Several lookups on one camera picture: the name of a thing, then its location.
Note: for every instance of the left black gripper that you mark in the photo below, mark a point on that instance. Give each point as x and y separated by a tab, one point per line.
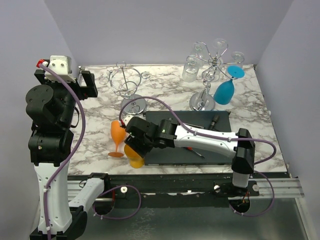
84	90

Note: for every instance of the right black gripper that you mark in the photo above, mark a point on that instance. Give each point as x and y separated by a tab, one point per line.
132	142

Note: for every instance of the orange plastic goblet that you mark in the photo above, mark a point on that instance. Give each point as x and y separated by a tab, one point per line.
118	135

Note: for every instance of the small chrome wire rack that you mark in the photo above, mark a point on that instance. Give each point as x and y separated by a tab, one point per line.
124	81

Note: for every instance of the blue plastic goblet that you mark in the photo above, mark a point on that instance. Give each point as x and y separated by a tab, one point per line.
226	90

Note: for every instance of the clear tumbler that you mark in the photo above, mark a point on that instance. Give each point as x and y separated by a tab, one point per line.
238	58

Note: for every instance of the small clear wine glass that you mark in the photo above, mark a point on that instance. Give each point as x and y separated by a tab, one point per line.
206	102

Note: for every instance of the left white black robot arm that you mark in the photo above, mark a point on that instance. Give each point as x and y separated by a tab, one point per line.
51	106

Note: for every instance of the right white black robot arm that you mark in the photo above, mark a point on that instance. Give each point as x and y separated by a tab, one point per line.
239	146

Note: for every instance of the tall chrome wine glass rack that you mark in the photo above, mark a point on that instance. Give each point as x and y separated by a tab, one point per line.
218	79

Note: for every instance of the yellow plastic cup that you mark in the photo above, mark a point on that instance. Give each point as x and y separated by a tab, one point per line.
135	160

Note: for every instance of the dark grey tray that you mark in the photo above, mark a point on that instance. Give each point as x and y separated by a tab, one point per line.
182	157

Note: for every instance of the red blue screwdriver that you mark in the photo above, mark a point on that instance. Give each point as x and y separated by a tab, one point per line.
193	151

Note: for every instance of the black t-shaped tool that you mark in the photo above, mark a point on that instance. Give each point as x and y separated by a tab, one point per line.
214	121

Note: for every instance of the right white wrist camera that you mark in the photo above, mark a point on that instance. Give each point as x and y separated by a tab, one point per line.
125	120

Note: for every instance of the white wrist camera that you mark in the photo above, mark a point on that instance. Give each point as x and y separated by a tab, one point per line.
61	65
125	120

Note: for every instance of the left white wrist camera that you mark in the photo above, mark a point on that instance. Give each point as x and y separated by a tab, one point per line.
61	65

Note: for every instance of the long black metal bracket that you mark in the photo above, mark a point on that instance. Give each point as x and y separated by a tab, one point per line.
194	126

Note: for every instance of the aluminium frame rail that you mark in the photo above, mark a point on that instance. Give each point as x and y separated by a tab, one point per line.
284	188

